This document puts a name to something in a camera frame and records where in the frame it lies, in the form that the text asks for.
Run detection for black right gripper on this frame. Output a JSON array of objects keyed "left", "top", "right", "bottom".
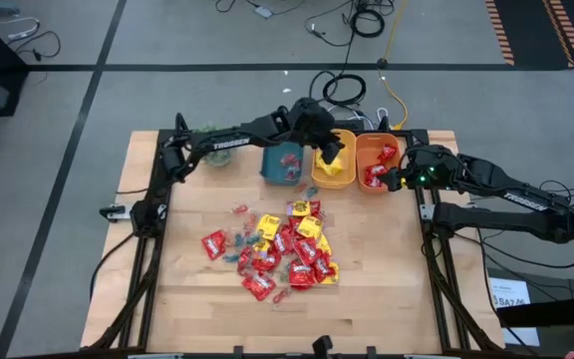
[{"left": 379, "top": 144, "right": 460, "bottom": 193}]

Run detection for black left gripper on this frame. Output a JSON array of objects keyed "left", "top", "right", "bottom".
[{"left": 286, "top": 98, "right": 347, "bottom": 167}]

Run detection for black arm base plug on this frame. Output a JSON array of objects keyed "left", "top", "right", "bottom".
[{"left": 100, "top": 202, "right": 137, "bottom": 221}]

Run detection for yellow plastic bin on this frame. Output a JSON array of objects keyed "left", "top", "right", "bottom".
[{"left": 310, "top": 128, "right": 358, "bottom": 190}]

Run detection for orange plastic bin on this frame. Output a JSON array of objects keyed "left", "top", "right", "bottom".
[{"left": 355, "top": 132, "right": 402, "bottom": 194}]

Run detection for black perforated metal box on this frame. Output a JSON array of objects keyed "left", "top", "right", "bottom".
[{"left": 334, "top": 119, "right": 368, "bottom": 132}]

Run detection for teal plastic bin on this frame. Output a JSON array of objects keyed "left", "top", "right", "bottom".
[{"left": 260, "top": 142, "right": 305, "bottom": 187}]

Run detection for green succulent in white pot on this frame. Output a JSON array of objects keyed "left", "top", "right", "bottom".
[{"left": 194, "top": 124, "right": 236, "bottom": 169}]

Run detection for white paper sign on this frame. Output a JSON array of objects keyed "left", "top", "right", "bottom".
[{"left": 488, "top": 277, "right": 532, "bottom": 309}]

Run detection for black side desk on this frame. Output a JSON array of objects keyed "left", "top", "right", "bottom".
[{"left": 485, "top": 267, "right": 574, "bottom": 350}]

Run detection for white floor cable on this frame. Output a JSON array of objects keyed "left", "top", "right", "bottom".
[{"left": 325, "top": 103, "right": 392, "bottom": 132}]

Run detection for black coiled floor cable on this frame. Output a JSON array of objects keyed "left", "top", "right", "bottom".
[
  {"left": 309, "top": 69, "right": 368, "bottom": 108},
  {"left": 349, "top": 7, "right": 387, "bottom": 40}
]

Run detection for yellow floor cable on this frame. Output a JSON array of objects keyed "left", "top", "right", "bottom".
[{"left": 376, "top": 0, "right": 412, "bottom": 132}]

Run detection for black robot power cables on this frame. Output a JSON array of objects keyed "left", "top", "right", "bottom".
[{"left": 465, "top": 179, "right": 574, "bottom": 270}]

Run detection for black camera box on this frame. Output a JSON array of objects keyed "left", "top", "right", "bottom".
[{"left": 312, "top": 334, "right": 334, "bottom": 358}]

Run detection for black cable under table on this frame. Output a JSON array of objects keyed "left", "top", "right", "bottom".
[{"left": 90, "top": 231, "right": 138, "bottom": 300}]

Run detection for thin black floor cable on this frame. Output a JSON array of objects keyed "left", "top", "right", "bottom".
[{"left": 6, "top": 29, "right": 63, "bottom": 64}]

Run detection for white cable with connector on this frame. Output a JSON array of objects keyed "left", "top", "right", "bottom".
[{"left": 0, "top": 17, "right": 42, "bottom": 42}]

